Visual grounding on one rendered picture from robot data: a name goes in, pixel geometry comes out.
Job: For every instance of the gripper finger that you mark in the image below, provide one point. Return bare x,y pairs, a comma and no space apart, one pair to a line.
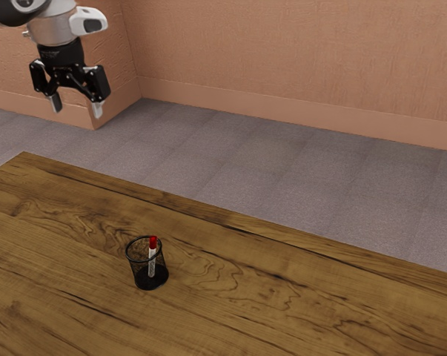
97,85
43,83

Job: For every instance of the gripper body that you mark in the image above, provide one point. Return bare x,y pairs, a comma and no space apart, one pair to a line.
62,55

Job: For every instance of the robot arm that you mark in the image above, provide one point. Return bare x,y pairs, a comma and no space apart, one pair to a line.
49,22

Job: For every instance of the white pen with red cap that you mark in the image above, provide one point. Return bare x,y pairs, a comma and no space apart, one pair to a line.
152,256

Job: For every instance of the black mesh pen holder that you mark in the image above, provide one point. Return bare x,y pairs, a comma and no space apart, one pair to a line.
147,264

